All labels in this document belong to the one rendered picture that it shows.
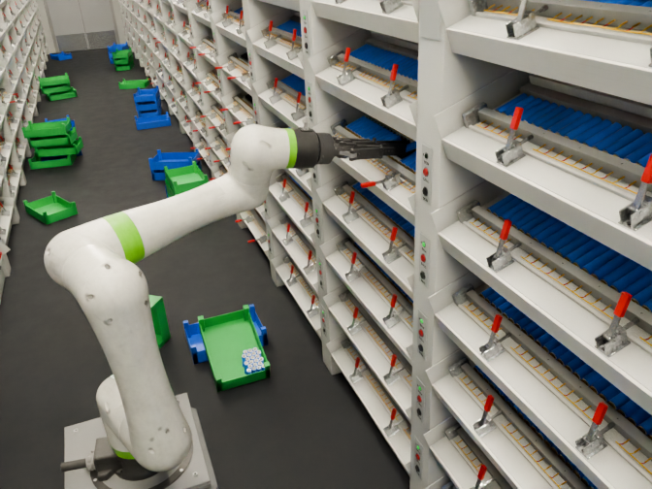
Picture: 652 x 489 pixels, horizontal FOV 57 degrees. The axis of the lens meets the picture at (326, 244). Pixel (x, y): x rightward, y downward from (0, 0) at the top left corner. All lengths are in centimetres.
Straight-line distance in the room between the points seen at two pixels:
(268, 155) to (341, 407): 109
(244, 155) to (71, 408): 135
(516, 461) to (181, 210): 87
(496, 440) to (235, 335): 133
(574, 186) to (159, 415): 90
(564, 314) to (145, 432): 85
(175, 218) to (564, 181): 80
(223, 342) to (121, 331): 125
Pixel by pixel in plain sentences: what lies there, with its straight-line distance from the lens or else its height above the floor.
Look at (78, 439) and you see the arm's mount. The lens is 179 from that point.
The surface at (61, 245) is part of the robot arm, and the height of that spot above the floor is 95.
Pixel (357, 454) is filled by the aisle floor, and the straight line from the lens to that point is 200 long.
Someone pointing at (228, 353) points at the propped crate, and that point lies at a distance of 237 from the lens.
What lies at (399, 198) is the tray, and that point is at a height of 91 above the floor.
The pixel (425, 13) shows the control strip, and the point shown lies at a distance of 119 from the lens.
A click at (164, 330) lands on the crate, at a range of 256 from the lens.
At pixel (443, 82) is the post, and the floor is 121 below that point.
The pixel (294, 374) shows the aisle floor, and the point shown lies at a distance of 231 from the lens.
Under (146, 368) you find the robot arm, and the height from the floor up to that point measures 73.
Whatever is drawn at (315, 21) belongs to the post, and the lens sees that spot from 178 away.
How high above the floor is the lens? 146
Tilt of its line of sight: 27 degrees down
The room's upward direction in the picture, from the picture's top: 3 degrees counter-clockwise
